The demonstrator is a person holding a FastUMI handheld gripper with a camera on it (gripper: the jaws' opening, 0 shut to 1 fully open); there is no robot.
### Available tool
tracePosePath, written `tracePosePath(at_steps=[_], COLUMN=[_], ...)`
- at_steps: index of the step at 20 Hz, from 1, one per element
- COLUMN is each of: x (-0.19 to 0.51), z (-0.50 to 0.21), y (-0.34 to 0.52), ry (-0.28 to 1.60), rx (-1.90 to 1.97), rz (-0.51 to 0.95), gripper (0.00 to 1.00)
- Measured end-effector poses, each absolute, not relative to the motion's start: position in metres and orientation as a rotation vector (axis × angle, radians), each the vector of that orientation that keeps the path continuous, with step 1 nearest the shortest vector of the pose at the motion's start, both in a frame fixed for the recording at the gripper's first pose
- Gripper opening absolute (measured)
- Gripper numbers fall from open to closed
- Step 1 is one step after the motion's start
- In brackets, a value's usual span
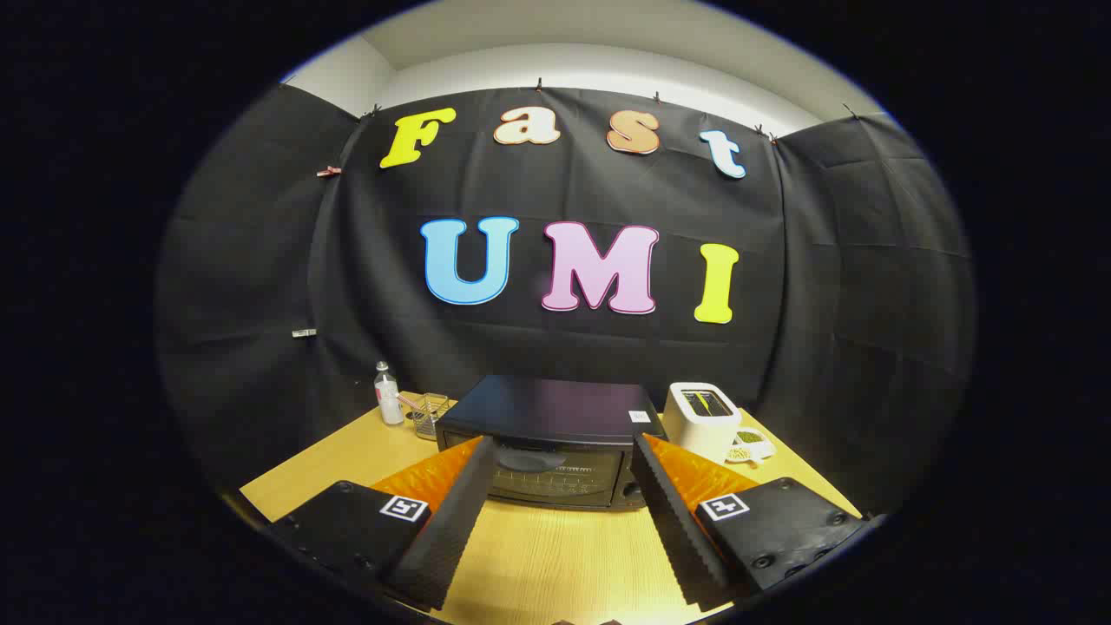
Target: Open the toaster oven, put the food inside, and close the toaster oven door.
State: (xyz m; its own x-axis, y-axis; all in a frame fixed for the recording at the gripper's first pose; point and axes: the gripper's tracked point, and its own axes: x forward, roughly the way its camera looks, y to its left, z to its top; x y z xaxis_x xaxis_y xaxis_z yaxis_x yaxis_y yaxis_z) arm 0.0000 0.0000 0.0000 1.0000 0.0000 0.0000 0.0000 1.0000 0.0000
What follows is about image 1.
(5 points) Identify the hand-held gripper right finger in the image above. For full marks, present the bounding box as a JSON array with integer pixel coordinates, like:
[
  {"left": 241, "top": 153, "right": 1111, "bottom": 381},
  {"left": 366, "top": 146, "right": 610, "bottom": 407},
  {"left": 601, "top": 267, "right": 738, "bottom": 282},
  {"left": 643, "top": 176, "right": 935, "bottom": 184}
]
[{"left": 629, "top": 432, "right": 869, "bottom": 613}]

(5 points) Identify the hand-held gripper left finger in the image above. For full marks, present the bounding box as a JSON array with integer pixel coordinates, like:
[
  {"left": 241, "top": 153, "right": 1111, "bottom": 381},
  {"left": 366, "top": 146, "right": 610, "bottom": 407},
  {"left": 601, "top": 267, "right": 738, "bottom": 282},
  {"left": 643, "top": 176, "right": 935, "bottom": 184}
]
[{"left": 267, "top": 434, "right": 497, "bottom": 611}]

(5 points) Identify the black toaster oven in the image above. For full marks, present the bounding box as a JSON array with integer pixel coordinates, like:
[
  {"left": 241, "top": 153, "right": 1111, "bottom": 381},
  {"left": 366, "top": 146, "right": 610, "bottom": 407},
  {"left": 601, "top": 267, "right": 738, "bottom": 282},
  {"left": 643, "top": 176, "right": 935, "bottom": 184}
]
[{"left": 434, "top": 375, "right": 667, "bottom": 510}]

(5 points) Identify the white pop-up toaster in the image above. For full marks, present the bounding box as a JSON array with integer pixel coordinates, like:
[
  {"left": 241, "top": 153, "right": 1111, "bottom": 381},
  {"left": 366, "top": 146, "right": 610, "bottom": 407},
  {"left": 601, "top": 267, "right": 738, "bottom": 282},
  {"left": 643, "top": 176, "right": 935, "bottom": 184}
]
[{"left": 664, "top": 382, "right": 743, "bottom": 464}]

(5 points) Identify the white divided dish with beans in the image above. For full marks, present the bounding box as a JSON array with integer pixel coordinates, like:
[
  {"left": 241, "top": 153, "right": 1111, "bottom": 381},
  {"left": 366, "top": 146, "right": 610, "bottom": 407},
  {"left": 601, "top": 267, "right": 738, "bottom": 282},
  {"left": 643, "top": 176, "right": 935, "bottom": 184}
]
[{"left": 727, "top": 428, "right": 776, "bottom": 465}]

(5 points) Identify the clear plastic bottle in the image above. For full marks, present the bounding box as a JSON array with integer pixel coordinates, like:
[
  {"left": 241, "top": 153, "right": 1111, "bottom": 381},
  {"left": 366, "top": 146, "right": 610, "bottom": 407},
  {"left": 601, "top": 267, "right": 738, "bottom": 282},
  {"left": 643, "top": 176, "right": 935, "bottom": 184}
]
[{"left": 374, "top": 361, "right": 405, "bottom": 426}]

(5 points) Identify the small wire basket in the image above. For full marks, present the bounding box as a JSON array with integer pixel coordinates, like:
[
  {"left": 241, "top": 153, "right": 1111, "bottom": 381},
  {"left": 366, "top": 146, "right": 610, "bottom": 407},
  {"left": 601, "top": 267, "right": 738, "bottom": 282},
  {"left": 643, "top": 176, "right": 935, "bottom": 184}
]
[{"left": 408, "top": 393, "right": 452, "bottom": 441}]

